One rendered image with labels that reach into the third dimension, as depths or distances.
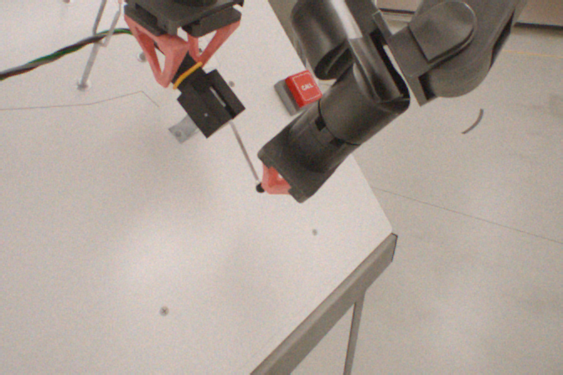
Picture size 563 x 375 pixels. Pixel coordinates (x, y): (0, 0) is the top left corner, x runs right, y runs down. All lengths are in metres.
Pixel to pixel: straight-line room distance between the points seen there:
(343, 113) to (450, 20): 0.10
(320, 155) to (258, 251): 0.20
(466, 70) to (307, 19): 0.13
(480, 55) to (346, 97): 0.10
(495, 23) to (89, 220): 0.39
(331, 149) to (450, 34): 0.13
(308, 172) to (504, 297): 1.67
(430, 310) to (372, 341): 0.31
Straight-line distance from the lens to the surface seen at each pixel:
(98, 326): 0.44
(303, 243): 0.56
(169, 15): 0.37
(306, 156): 0.36
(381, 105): 0.31
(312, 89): 0.62
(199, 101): 0.43
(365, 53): 0.33
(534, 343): 1.86
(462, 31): 0.30
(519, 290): 2.04
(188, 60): 0.46
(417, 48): 0.30
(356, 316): 0.86
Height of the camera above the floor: 1.30
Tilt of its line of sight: 33 degrees down
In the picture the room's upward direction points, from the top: straight up
